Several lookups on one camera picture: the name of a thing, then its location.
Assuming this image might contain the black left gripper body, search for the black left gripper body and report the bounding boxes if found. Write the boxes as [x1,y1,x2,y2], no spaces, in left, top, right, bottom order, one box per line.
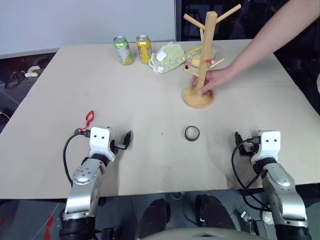
[109,139,126,155]

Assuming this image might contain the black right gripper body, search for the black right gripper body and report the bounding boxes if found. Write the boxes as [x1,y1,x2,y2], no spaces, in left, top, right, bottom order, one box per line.
[238,141,258,158]

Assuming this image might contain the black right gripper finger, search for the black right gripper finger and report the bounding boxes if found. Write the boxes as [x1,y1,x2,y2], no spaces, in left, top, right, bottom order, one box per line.
[234,131,244,147]

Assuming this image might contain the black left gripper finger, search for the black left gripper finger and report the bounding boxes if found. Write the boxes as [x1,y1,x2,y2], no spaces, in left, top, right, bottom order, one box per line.
[123,130,134,151]

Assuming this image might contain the wooden peg tree stand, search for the wooden peg tree stand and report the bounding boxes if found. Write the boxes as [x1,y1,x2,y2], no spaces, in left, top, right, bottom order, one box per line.
[182,3,243,110]

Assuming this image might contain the person's bare hand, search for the person's bare hand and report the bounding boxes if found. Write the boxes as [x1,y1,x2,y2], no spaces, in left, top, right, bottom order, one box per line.
[188,69,233,96]

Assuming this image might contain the grey tape roll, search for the grey tape roll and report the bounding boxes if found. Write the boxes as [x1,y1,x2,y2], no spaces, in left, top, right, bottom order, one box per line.
[184,125,201,142]

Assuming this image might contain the white paper cup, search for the white paper cup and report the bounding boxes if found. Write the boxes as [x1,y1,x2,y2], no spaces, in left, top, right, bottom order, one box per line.
[260,210,274,225]

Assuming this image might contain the clear plastic bag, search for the clear plastic bag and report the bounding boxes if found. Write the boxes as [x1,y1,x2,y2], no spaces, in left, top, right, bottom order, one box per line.
[184,44,225,70]

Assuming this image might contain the green drink can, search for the green drink can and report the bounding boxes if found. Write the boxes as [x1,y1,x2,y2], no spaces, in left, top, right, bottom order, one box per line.
[112,35,134,66]

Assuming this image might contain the yellow drink can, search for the yellow drink can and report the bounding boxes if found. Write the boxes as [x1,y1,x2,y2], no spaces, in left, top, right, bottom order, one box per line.
[135,34,153,65]

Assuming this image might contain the white plastic object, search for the white plastic object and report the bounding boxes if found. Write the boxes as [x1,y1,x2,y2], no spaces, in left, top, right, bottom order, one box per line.
[24,65,41,78]

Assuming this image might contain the black eyeglasses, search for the black eyeglasses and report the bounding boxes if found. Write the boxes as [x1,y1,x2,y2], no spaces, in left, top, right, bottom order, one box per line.
[4,70,26,90]

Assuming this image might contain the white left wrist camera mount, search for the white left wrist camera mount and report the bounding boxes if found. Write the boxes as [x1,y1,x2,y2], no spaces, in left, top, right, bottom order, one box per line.
[88,126,116,161]

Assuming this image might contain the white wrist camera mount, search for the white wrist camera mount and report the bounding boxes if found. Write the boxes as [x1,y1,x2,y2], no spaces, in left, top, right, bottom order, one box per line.
[88,126,116,161]
[250,129,282,164]

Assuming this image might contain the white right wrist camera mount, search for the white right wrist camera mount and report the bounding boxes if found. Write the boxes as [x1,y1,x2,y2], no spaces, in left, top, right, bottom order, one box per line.
[250,129,282,164]

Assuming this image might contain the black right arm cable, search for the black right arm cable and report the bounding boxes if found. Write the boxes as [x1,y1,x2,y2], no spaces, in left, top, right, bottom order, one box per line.
[231,135,272,211]

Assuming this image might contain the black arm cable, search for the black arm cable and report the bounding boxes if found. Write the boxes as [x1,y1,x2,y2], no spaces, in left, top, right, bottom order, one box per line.
[62,128,91,187]
[231,135,272,211]

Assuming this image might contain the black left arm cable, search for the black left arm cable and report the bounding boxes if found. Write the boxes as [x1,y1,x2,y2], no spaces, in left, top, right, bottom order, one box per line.
[62,128,91,187]

